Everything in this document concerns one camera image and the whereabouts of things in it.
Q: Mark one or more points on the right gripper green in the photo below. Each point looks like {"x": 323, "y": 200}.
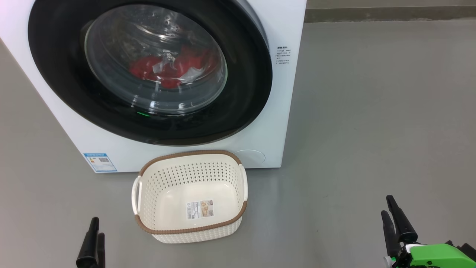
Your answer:
{"x": 435, "y": 257}

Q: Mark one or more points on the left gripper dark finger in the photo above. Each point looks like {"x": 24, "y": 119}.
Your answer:
{"x": 101, "y": 253}
{"x": 89, "y": 249}

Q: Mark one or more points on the red and white garment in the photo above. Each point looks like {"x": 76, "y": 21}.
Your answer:
{"x": 148, "y": 67}

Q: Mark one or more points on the cream perforated basket brown rim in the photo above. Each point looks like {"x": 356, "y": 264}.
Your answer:
{"x": 193, "y": 232}

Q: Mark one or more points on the white front-load washing machine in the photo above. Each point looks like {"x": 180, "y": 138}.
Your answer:
{"x": 186, "y": 152}

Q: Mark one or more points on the blue energy label sticker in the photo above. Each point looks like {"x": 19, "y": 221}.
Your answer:
{"x": 100, "y": 163}

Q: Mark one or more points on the paper product sticker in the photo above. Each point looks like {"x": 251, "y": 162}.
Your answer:
{"x": 200, "y": 209}

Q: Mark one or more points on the round white filter cover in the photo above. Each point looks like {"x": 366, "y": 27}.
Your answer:
{"x": 254, "y": 157}

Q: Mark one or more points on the small printed text label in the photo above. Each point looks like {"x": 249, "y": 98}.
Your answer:
{"x": 283, "y": 56}

